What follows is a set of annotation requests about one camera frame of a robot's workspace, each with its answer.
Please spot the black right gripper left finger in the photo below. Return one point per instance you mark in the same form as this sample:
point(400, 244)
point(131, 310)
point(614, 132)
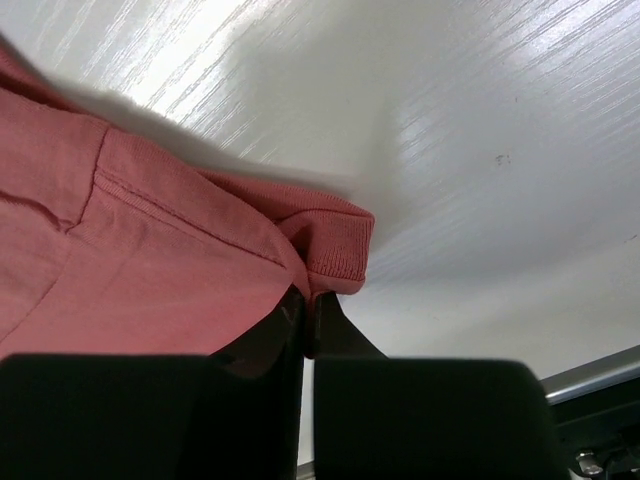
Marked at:
point(233, 414)

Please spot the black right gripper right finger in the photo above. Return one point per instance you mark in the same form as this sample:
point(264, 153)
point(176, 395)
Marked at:
point(376, 417)

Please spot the red t shirt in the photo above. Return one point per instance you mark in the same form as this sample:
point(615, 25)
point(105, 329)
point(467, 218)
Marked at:
point(110, 244)

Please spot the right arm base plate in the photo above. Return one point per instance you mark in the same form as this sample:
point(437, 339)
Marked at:
point(599, 438)

